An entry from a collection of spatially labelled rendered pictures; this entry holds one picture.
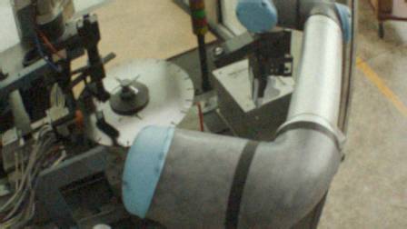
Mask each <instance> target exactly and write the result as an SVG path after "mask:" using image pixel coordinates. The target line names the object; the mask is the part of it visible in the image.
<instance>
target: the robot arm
mask: <svg viewBox="0 0 407 229"><path fill-rule="evenodd" d="M235 16H236V18H237V21H238V22H239V23H240V24H241V25H242V26H243V27H244V28H245V29H247V30H248V31H246V32H244V33H243V34H240V35H238V36H236V37H235V38H232V39H230V40H229V41H227V42H225V43H223V44H220V45H218V46H216V47H215V48H213V49H211V50H209V56H210V57H211V59H212V62H213V64H214V65H215V67H216V68H217V69H221V68H223V67H225V66H226V65H228V64H230V63H233V62H235V61H237V60H239V59H241V58H242V57H244V56H246V55H248V77H249V78H250V87H251V95H252V100H253V103H254V105H255V106H256V108H260V107H261V106H262V104H263V101H266V100H269V99H272V98H275V97H276V96H278V95H279V94H280V93H281V88H279V87H276V86H274V85H275V83H276V81H275V79H273V78H272V77H271V76H274V77H277V76H282V77H292V76H293V56H292V55H291V49H292V46H291V43H292V30H294V31H299V32H303V40H302V45H301V51H300V57H299V60H298V61H299V63H298V66H297V73H296V76H295V82H294V86H293V95H292V98H291V101H290V103H291V104H290V108H289V112H288V115H287V118H286V122H285V124H284V125H282V126H281V127H280V128H279V129H278V130H277V131H276V133H275V134H274V137H273V141H272V142H271V143H266V142H260V141H255V140H250V139H245V140H244V139H239V138H233V137H228V136H222V135H216V134H206V133H200V132H195V131H188V130H184V129H183V128H177V127H174V125H169V126H163V125H156V124H149V125H147V126H145V127H144V128H143V129H142V130H141V131H140V132H139V133H138V134H137V135H136V136H135V138H134V141H133V143H132V145H131V146H130V148H129V153H128V155H127V157H126V162H125V166H124V174H123V184H122V187H123V192H122V195H123V198H124V206H125V208H126V210H127V211H128V212H130V213H132V214H136V215H138V216H140V217H141V218H148V219H152V220H155V221H157V222H159V224H161V225H162V227H163V228H164V229H287V228H289V227H290V226H292V225H294V224H295V223H297V222H298V221H300V220H301V219H302V218H304V217H305V216H306V215H307V214H308V213H309V212H310V211H311V210H312V209H313V208H314V207H315V206H316V205H317V204H318V202H319V201H320V200H321V198H322V197H323V195H324V193H325V192H326V190H327V189H328V188H329V186H330V184H331V181H332V179H333V177H334V174H335V171H336V169H337V164H338V160H339V153H340V146H341V144H340V141H339V138H338V135H337V134H336V127H337V121H338V115H339V103H340V92H341V80H342V77H341V74H342V42H347V43H348V42H349V41H350V40H351V13H350V9H349V8H348V7H347V6H345V5H341V4H336V3H335V2H333V1H330V2H329V1H327V0H238V2H237V3H236V8H235ZM291 29H292V30H291ZM286 55H289V56H286ZM286 63H288V64H289V63H291V72H290V73H285V72H287V71H288V69H289V67H288V65H287V64H286ZM269 75H270V76H269Z"/></svg>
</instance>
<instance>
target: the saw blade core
mask: <svg viewBox="0 0 407 229"><path fill-rule="evenodd" d="M144 59H145V62H144ZM130 61H131V62H132V63H131V64H130ZM157 61H158V62H157ZM156 62H157V63H156ZM117 65H119V66H117ZM117 65H112V66H110V67H108V68H105V71H106V73H105V74H106V78H105V79H103V81H104V89H106V90H107V91H108V92H109V93H110V94H111V93H112V91H113V90H114V89H115V88H116V87H117V86H118V85H120V84H121V83H119V82H118V81H116V79H115V78H116V77H117V76H118V77H120V78H121V79H122V80H124V79H129V80H130V79H132V78H133V77H135V76H136V75H138V74H139V73H140V74H141V76H140V77H139V78H137V79H136V80H135V81H138V82H141V83H144V84H145V85H147V87H148V88H149V90H148V91H149V99H148V101H147V103H146V104H145V105H144V106H143V108H141V109H139V110H137V111H135V112H132V113H129V114H121V113H117V112H116V111H114V110H113V109H112V108H111V106H110V103H109V100H108V101H107V102H106V103H105V104H103V103H102V102H101V104H98V105H97V106H94V107H93V106H92V101H91V98H90V96H89V94H88V93H87V92H86V89H85V88H84V89H83V90H82V92H81V93H80V94H79V95H78V99H77V101H76V103H75V110H76V112H77V111H78V110H80V113H81V115H82V117H83V120H78V121H77V125H78V127H79V128H80V129H81V131H82V132H83V133H84V134H85V135H86V136H87V137H88V138H90V139H91V140H93V141H94V142H98V141H99V140H100V141H99V142H98V144H104V145H110V146H112V144H113V142H114V144H113V147H126V146H131V145H132V143H133V141H134V138H135V136H136V135H137V134H138V133H139V132H140V131H141V130H142V129H143V128H144V127H145V126H147V125H149V124H156V125H163V126H169V125H174V126H176V125H178V124H179V123H180V122H181V121H182V120H183V118H184V117H185V116H186V114H187V112H188V111H190V109H191V107H192V104H193V101H194V85H193V82H192V80H191V78H190V76H189V75H188V74H187V73H186V72H185V71H184V70H183V68H181V67H180V66H179V65H176V64H172V63H170V62H168V61H165V60H162V59H158V58H155V59H153V58H137V59H132V60H126V61H123V62H120V63H119V64H117ZM169 65H170V66H169ZM178 71H180V72H178ZM185 79H186V80H185ZM187 89H190V90H187ZM81 97H82V98H81ZM185 101H191V102H185ZM184 105H187V106H191V107H190V108H187V107H184ZM79 106H80V107H79ZM181 112H182V113H181ZM171 123H174V124H171ZM81 126H82V127H81ZM89 133H90V134H89ZM100 138H101V139H100ZM128 142H129V143H128ZM127 143H128V145H127Z"/></svg>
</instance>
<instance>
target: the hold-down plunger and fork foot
mask: <svg viewBox="0 0 407 229"><path fill-rule="evenodd" d="M84 88H85V89H86V92H87V93H88V94H89V96H90V98H91V101H92V106H93V107H94V100H93V96H94V97H95V98H96V99H98V101H99V102H98V104H101V102H102V103H103V104H105V103H106V102H107V101H108V100H110V99H111V96H110V93H109V92H108V91H107V90H106V89H104V81H103V79H102V80H101V81H98V82H95V83H91V82H89V83H88V85H86V86H85V87H84Z"/></svg>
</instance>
